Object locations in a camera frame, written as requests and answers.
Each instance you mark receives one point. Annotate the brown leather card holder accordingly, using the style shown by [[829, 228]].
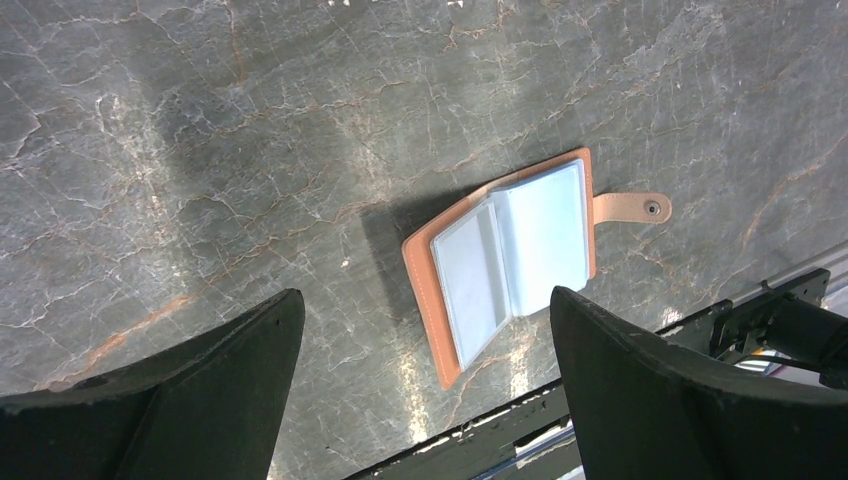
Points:
[[497, 253]]

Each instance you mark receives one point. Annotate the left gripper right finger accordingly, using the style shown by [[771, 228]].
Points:
[[645, 408]]

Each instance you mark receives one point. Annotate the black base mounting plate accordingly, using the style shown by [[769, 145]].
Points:
[[534, 433]]

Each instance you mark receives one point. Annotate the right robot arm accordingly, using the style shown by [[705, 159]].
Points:
[[784, 329]]

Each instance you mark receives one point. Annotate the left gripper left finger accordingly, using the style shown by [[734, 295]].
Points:
[[208, 408]]

